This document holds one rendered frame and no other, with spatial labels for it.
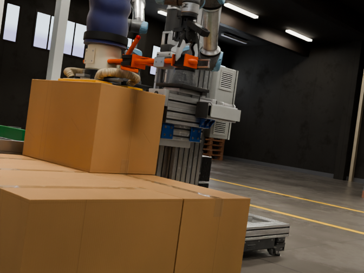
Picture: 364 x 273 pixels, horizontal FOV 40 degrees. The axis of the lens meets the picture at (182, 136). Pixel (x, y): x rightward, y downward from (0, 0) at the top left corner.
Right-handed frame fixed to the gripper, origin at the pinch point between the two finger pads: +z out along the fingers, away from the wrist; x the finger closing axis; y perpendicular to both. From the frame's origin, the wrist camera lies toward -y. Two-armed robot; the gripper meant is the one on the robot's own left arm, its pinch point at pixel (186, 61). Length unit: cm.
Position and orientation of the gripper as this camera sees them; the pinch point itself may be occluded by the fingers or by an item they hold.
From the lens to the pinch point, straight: 212.9
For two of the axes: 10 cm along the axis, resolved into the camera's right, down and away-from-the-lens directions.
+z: -1.3, 9.9, 0.1
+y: -7.0, -1.0, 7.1
